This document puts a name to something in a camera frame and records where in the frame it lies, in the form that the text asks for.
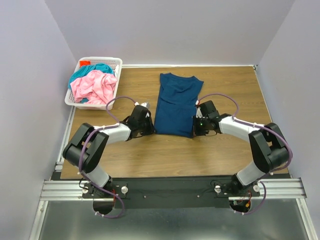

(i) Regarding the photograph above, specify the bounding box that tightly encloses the dark blue t shirt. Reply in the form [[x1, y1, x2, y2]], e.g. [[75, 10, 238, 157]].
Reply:
[[154, 73, 204, 138]]

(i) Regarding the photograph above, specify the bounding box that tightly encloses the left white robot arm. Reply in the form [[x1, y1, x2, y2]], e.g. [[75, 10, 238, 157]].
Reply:
[[62, 102, 155, 198]]

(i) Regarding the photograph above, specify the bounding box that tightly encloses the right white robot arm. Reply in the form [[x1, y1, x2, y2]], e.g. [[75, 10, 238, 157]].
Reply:
[[193, 100, 293, 196]]

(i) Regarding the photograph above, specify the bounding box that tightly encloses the pink t shirt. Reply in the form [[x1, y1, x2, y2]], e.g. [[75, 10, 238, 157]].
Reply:
[[70, 70, 118, 105]]

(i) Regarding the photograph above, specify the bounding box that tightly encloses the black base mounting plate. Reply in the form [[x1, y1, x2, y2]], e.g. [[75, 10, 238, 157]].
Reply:
[[82, 175, 262, 213]]

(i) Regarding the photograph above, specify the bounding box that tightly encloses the teal t shirt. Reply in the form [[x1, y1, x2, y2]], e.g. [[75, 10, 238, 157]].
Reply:
[[68, 63, 116, 94]]

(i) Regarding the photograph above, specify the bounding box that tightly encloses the orange cloth in basket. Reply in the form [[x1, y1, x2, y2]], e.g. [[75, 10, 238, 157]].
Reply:
[[79, 60, 91, 68]]

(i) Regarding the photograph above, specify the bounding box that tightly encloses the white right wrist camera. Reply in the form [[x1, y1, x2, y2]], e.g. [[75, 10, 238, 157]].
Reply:
[[195, 100, 203, 119]]

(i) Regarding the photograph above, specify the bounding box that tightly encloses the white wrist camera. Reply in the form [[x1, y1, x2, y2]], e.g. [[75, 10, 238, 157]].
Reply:
[[134, 101, 150, 109], [195, 100, 203, 119]]

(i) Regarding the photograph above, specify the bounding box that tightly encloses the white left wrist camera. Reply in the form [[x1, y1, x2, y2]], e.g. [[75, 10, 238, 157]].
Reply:
[[134, 101, 150, 109]]

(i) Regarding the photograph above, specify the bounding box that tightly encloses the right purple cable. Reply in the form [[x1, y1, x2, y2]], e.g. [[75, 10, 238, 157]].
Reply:
[[194, 93, 294, 216]]

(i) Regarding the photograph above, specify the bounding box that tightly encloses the purple cable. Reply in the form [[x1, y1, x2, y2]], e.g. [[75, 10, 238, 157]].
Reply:
[[194, 93, 294, 216], [78, 95, 140, 219]]

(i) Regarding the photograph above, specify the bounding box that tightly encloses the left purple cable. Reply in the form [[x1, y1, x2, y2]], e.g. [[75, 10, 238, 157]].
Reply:
[[78, 95, 140, 219]]

